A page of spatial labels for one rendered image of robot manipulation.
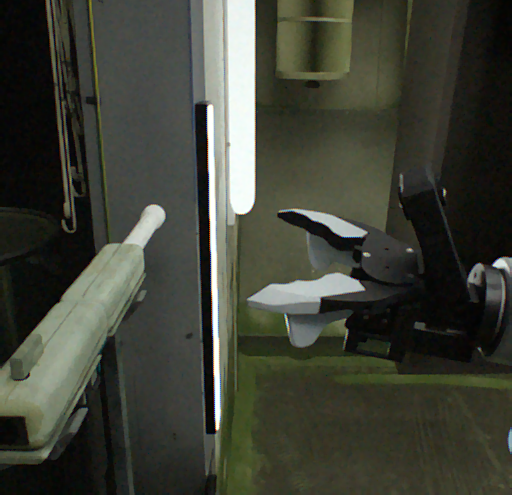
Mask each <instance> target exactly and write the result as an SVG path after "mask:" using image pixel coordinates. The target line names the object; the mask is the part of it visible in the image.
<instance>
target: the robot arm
mask: <svg viewBox="0 0 512 495"><path fill-rule="evenodd" d="M398 197H399V204H400V207H401V209H402V210H403V212H404V215H405V217H406V219H407V221H411V224H412V227H413V230H414V232H415V235H416V238H417V241H418V245H420V247H421V250H422V252H421V250H415V249H414V248H413V247H412V246H410V245H408V243H406V242H403V241H400V240H397V239H395V238H393V237H391V236H390V235H388V234H387V233H385V232H383V231H381V230H379V229H377V228H375V227H373V226H370V225H366V224H363V223H359V222H356V220H352V219H349V218H345V217H341V216H338V215H337V216H333V215H329V214H325V213H319V212H313V211H306V210H298V209H291V210H283V211H279V212H277V217H279V218H281V219H283V220H285V221H286V223H288V224H290V225H292V226H295V227H300V228H303V229H304V230H306V234H307V242H308V251H309V259H310V262H311V263H312V265H313V267H314V268H315V269H316V270H318V271H321V272H325V271H326V270H327V269H328V268H329V267H330V265H331V264H332V263H333V262H334V261H337V262H339V263H342V264H345V265H347V267H352V270H351V275H350V277H348V276H345V275H342V274H339V273H335V274H329V275H325V276H324V277H321V278H320V279H318V280H314V281H301V280H297V281H294V282H291V283H288V284H272V283H270V284H268V285H266V286H265V287H263V289H261V290H260V291H258V292H256V293H254V294H252V295H251V296H249V297H247V298H246V305H247V307H251V308H256V309H261V310H266V312H271V313H281V314H286V320H287V325H288V330H289V336H290V341H291V343H292V345H293V346H295V347H298V348H303V347H307V346H310V345H311V344H313V343H314V342H315V340H316V339H317V337H318V336H319V333H320V332H321V330H322V329H324V328H325V326H326V325H328V324H329V323H331V322H335V321H339V320H343V319H344V327H345V328H347V329H349V330H348V334H347V339H345V344H344V348H343V351H346V352H351V353H356V354H361V355H366V356H371V357H377V358H382V359H387V360H391V361H396V362H402V363H403V361H404V358H405V354H406V351H409V352H414V353H419V354H425V355H430V356H435V357H440V358H445V359H450V360H456V361H461V362H466V363H470V361H471V358H472V355H473V353H474V350H475V348H476V346H477V348H478V350H479V352H480V354H481V356H482V357H483V358H484V359H485V360H487V361H490V362H495V363H500V364H505V365H510V366H512V258H507V257H502V258H499V259H498V260H497V261H496V262H495V263H494V264H493V265H487V264H482V263H477V264H476V265H475V266H474V267H473V268H472V271H471V273H470V275H469V277H468V279H467V277H466V274H465V271H464V266H463V263H462V260H461V257H460V254H459V251H458V248H457V245H456V241H455V238H454V235H453V232H452V229H451V226H450V223H449V220H447V216H446V213H445V210H447V209H449V208H447V203H446V190H445V188H444V187H443V186H442V185H441V183H440V180H439V177H438V175H437V176H434V175H433V172H432V170H431V166H430V165H429V164H427V165H423V166H419V167H416V168H413V169H410V170H407V172H405V171H404V173H401V186H400V187H398ZM367 339H372V340H377V341H382V342H387V343H390V345H389V349H388V353H387V354H383V353H378V352H373V351H367V350H362V349H357V348H358V344H359V342H361V343H366V342H367Z"/></svg>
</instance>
